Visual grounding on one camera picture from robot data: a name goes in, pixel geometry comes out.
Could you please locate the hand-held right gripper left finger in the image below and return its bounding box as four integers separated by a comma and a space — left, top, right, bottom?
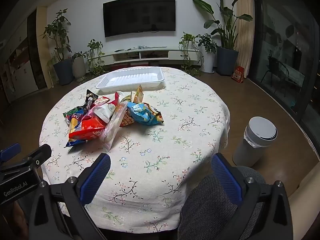
29, 152, 112, 240

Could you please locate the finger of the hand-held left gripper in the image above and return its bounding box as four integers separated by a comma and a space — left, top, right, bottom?
0, 144, 52, 174
0, 143, 21, 163

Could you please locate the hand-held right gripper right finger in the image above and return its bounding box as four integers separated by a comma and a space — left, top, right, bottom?
211, 152, 293, 240

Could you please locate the blue chip packet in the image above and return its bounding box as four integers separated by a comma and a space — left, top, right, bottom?
64, 116, 87, 148

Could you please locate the red chip packet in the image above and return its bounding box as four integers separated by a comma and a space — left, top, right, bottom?
68, 119, 107, 142

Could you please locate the green snack packet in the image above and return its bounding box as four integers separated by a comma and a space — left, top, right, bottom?
62, 106, 87, 124

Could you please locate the white red-edged snack packet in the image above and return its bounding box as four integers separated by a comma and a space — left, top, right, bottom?
95, 92, 120, 124

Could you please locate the pink floral snack packet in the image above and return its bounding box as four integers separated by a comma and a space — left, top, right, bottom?
94, 95, 110, 108

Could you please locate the black snack packet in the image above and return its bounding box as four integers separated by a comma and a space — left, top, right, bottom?
84, 89, 99, 110

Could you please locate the light blue panda snack packet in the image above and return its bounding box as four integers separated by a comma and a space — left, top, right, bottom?
126, 101, 164, 126

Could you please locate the gold snack packet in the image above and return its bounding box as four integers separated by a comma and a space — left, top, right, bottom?
130, 84, 144, 103

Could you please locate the white plastic tray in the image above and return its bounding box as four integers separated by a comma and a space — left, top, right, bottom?
96, 67, 165, 92

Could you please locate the grey fabric chair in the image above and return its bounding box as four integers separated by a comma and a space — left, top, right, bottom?
177, 166, 267, 240

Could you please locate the white round trash can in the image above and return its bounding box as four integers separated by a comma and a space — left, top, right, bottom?
232, 116, 278, 168

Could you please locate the beige cushion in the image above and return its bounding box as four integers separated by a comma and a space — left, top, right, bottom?
287, 165, 320, 240

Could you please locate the tall plant in dark pot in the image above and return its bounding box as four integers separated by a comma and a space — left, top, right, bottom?
40, 9, 75, 86

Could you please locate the small plant in grey pot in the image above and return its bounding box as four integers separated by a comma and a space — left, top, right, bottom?
71, 51, 88, 82

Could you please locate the red paper bag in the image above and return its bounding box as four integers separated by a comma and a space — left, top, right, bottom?
231, 66, 245, 83

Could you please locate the trailing green plant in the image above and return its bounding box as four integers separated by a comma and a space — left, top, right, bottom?
86, 39, 107, 77
179, 32, 204, 73

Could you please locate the large-leaf plant in dark pot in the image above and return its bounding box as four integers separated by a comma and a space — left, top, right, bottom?
192, 0, 253, 76

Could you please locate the bushy plant in white pot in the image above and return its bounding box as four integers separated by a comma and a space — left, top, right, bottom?
196, 33, 217, 74

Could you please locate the black metal chair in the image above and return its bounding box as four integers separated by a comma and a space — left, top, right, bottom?
261, 55, 305, 93

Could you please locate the white low television cabinet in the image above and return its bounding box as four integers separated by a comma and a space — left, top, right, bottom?
88, 46, 202, 67

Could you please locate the beige curtain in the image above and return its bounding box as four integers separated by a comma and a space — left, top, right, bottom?
235, 0, 254, 73

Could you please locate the glass sliding door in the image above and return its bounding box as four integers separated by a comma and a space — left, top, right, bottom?
250, 0, 320, 130

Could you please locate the white and brown wall cabinet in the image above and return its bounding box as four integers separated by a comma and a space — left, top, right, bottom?
0, 17, 48, 103

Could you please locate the black wall television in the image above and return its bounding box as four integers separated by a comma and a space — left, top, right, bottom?
103, 0, 176, 38

